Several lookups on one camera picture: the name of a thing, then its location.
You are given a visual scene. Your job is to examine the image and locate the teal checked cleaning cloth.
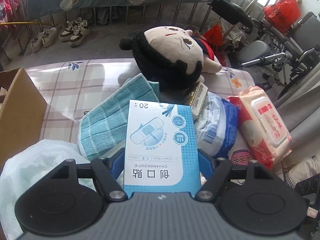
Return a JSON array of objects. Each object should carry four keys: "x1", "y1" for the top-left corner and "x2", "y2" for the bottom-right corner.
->
[{"x1": 78, "y1": 73, "x2": 160, "y2": 160}]

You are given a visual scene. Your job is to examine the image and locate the blue bandage box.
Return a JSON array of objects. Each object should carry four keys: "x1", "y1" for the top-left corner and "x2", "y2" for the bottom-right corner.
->
[{"x1": 124, "y1": 100, "x2": 201, "y2": 197}]

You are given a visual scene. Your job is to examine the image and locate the gold tissue pack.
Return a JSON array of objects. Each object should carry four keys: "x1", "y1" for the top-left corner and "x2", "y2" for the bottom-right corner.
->
[{"x1": 183, "y1": 81, "x2": 208, "y2": 119}]

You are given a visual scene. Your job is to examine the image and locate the blue white tissue pack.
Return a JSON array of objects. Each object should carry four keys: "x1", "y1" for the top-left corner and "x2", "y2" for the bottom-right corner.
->
[{"x1": 194, "y1": 92, "x2": 238, "y2": 159}]

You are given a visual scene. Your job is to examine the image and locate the pink wet wipes pack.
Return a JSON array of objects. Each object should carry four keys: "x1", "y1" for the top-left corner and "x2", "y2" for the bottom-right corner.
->
[{"x1": 228, "y1": 86, "x2": 292, "y2": 170}]

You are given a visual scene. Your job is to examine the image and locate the light blue plastic bag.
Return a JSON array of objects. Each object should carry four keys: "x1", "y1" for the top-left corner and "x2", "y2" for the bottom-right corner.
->
[{"x1": 0, "y1": 139, "x2": 89, "y2": 239}]

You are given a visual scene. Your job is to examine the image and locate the brown cardboard box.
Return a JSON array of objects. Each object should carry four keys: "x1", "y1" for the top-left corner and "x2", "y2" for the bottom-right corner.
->
[{"x1": 0, "y1": 68, "x2": 47, "y2": 166}]

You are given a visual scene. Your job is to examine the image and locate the black-haired plush doll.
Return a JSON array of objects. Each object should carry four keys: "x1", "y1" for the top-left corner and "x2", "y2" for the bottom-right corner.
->
[{"x1": 119, "y1": 26, "x2": 222, "y2": 91}]

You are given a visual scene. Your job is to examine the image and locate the wheelchair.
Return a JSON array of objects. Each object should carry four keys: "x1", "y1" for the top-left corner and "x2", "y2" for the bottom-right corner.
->
[{"x1": 236, "y1": 11, "x2": 319, "y2": 98}]

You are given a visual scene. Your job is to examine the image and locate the white sneakers pair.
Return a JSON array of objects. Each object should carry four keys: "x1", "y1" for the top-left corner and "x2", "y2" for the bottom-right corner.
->
[{"x1": 30, "y1": 27, "x2": 57, "y2": 53}]

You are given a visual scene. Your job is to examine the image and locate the black padded armrest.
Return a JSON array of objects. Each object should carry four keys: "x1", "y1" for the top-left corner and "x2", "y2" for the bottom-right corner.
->
[{"x1": 208, "y1": 0, "x2": 254, "y2": 29}]

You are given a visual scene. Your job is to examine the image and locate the red plastic bag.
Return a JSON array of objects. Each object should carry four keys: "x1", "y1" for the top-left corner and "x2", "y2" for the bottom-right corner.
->
[{"x1": 263, "y1": 0, "x2": 300, "y2": 34}]

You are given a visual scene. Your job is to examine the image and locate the pink hanging garment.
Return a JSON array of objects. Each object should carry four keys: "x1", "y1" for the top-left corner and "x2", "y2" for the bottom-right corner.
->
[{"x1": 1, "y1": 0, "x2": 20, "y2": 30}]

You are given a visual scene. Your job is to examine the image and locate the yellow broom handle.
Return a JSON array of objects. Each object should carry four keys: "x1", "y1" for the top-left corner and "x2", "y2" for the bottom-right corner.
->
[{"x1": 0, "y1": 22, "x2": 39, "y2": 25}]

